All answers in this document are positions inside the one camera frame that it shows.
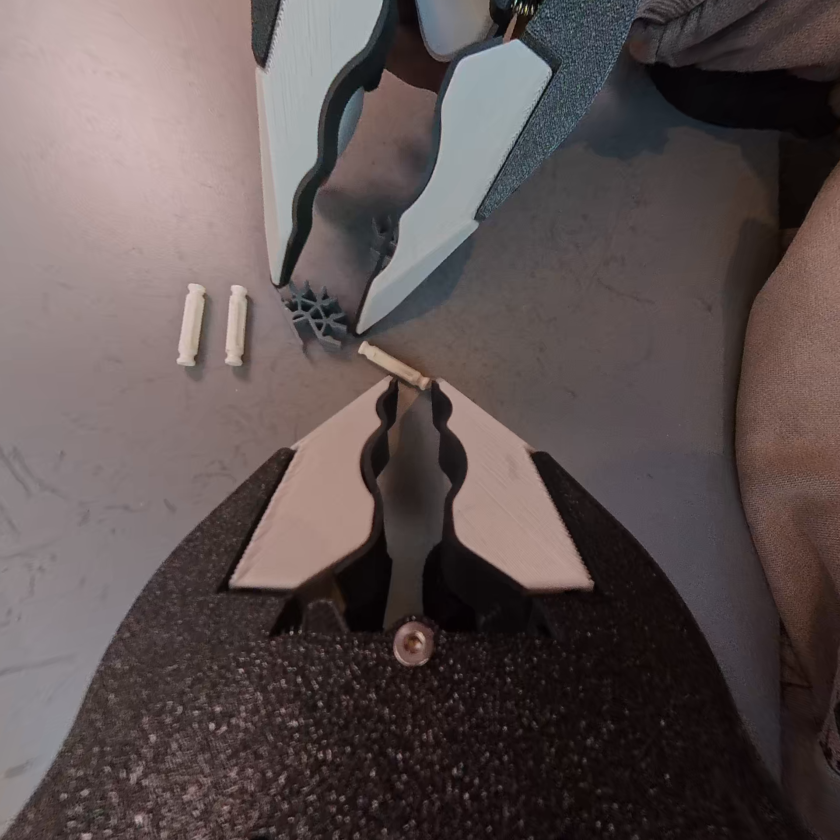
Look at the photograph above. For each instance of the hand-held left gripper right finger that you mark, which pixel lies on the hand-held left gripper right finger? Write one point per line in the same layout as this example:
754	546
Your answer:
518	518

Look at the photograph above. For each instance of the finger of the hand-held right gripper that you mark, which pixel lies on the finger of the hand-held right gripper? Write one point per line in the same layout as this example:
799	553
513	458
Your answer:
479	131
295	98

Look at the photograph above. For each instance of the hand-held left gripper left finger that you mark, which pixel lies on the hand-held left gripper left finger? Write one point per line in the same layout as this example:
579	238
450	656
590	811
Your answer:
315	518

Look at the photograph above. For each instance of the short white rod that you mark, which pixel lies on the short white rod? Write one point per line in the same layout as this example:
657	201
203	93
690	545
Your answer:
394	365
190	325
236	325

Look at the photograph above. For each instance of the grey half-round connector piece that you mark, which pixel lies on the grey half-round connector piece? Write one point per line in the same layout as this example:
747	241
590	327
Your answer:
316	318

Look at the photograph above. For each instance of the grey desk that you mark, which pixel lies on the grey desk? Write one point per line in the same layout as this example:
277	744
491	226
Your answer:
98	197

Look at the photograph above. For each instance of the black wrist rest pad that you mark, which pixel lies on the black wrist rest pad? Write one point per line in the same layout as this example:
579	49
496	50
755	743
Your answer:
722	98

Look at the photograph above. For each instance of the person's brown clothing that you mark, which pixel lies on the person's brown clothing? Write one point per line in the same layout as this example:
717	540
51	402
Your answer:
800	459

